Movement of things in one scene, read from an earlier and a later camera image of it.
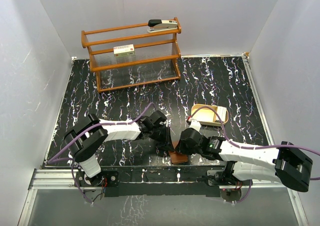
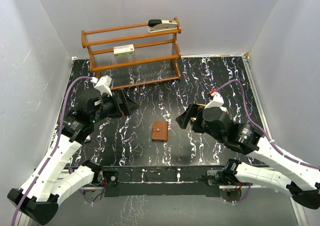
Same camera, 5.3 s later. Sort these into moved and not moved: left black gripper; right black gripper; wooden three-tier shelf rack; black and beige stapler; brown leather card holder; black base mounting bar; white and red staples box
Moved: right black gripper; brown leather card holder; left black gripper
Not moved: black and beige stapler; wooden three-tier shelf rack; white and red staples box; black base mounting bar
